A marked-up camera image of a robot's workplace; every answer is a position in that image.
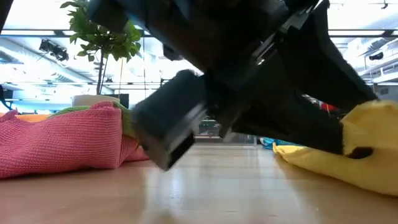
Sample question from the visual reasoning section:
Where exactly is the yellow microfiber towel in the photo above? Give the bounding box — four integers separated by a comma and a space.
272, 99, 398, 197

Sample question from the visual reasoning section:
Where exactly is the white plant pot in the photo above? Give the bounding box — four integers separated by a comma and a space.
71, 93, 121, 108

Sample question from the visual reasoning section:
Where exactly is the pink microfiber towel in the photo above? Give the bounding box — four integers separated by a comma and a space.
0, 101, 150, 180

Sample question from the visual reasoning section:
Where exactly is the red parts bin rack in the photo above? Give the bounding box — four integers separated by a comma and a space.
319, 101, 340, 113

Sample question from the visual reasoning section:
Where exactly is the green leafy plant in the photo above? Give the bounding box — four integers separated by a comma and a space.
60, 0, 142, 96

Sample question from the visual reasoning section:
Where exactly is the green microfiber towel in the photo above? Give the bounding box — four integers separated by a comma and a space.
48, 101, 137, 138

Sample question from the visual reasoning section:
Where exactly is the orange microfiber towel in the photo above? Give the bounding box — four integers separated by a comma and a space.
13, 113, 52, 123

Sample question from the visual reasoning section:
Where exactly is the blue microfiber towel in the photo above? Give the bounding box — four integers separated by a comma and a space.
260, 137, 300, 151

